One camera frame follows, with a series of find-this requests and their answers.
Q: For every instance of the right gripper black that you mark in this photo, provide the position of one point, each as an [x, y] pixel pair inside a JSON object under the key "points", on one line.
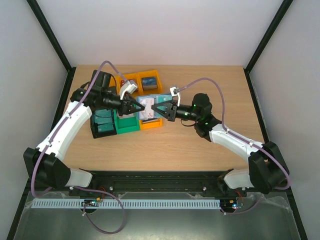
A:
{"points": [[171, 111]]}

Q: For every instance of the green bin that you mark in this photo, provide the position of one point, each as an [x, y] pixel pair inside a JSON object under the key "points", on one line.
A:
{"points": [[126, 123]]}

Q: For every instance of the magnetic stripe white card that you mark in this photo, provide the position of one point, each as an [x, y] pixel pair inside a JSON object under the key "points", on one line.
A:
{"points": [[150, 120]]}

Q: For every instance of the yellow bin front right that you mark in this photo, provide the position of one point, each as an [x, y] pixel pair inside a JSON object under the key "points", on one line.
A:
{"points": [[151, 125]]}

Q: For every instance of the left black frame post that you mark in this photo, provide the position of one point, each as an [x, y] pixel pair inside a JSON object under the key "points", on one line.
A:
{"points": [[42, 20]]}

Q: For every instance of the yellow bin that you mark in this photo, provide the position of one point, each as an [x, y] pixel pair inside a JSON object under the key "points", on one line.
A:
{"points": [[113, 82], [150, 73], [151, 125], [130, 77]]}

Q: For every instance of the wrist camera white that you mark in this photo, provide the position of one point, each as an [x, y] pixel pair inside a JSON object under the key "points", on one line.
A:
{"points": [[127, 88], [175, 93]]}

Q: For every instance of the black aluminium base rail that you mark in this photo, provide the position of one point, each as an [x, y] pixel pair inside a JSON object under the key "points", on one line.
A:
{"points": [[207, 183]]}

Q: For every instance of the yellow bin back right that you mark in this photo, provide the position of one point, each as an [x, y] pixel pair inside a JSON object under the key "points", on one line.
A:
{"points": [[150, 73]]}

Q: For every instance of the black bin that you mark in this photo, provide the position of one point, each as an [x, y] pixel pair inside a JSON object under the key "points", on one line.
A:
{"points": [[94, 131]]}

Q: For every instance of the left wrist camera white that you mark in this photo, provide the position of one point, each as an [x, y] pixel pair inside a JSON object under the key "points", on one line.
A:
{"points": [[127, 88]]}

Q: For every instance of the yellow bin back left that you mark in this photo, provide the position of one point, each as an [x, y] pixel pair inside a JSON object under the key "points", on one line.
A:
{"points": [[113, 82]]}

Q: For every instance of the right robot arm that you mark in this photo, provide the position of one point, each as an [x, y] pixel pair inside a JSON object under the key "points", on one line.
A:
{"points": [[266, 170]]}

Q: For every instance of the red card stack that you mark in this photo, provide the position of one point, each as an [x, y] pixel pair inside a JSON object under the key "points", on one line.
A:
{"points": [[129, 80]]}

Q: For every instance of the yellow bin back middle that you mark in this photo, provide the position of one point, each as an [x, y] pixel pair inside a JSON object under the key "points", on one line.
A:
{"points": [[130, 77]]}

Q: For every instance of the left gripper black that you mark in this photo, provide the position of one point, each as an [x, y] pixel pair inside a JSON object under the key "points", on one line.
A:
{"points": [[126, 108]]}

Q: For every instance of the teal vip card stack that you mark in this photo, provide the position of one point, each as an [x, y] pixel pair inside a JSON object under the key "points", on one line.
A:
{"points": [[103, 116], [105, 128]]}

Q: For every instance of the blue card stack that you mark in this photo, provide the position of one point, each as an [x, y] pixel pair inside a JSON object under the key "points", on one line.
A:
{"points": [[149, 83]]}

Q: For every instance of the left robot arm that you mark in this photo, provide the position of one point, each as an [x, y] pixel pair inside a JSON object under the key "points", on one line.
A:
{"points": [[45, 162]]}

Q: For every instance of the black frame post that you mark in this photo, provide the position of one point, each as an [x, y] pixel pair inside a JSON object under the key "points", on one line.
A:
{"points": [[276, 20], [42, 20]]}

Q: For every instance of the right black frame post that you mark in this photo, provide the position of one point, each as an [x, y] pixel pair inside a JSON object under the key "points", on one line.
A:
{"points": [[276, 20]]}

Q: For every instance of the white pink flower card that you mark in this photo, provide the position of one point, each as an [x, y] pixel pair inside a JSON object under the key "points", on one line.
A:
{"points": [[147, 113]]}

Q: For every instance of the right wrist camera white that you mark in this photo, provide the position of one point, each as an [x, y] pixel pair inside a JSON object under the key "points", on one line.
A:
{"points": [[175, 93]]}

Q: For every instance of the white slotted cable duct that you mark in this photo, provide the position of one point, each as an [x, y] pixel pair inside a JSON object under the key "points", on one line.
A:
{"points": [[130, 204]]}

